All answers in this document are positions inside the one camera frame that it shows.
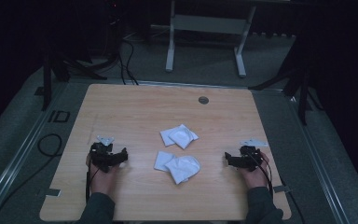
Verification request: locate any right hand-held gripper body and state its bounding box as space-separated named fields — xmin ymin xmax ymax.
xmin=233 ymin=138 xmax=269 ymax=173

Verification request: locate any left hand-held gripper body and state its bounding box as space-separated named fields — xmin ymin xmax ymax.
xmin=89 ymin=134 xmax=123 ymax=174

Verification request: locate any white cloth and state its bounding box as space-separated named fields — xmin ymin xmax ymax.
xmin=153 ymin=150 xmax=190 ymax=183
xmin=159 ymin=125 xmax=200 ymax=147

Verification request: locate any white cup face mask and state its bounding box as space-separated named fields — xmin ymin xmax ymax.
xmin=164 ymin=155 xmax=201 ymax=186
xmin=168 ymin=123 xmax=196 ymax=150

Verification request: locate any person's right hand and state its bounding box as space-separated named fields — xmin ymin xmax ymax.
xmin=238 ymin=151 xmax=270 ymax=189

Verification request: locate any person's left hand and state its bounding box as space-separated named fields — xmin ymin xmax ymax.
xmin=86 ymin=153 xmax=121 ymax=196

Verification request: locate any black metal stand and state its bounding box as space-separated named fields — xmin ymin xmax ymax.
xmin=40 ymin=43 xmax=121 ymax=112
xmin=247 ymin=34 xmax=325 ymax=127

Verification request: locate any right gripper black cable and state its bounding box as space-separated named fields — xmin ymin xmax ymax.
xmin=251 ymin=152 xmax=275 ymax=198

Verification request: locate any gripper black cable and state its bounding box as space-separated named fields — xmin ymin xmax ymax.
xmin=251 ymin=152 xmax=275 ymax=198
xmin=85 ymin=166 xmax=102 ymax=203

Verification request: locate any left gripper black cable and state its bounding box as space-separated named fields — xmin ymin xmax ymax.
xmin=85 ymin=166 xmax=102 ymax=203

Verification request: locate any black floor cable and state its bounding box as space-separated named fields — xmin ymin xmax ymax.
xmin=117 ymin=18 xmax=140 ymax=86
xmin=0 ymin=133 xmax=63 ymax=224

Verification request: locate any white metal table frame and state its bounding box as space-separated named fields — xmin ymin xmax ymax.
xmin=164 ymin=0 xmax=258 ymax=78

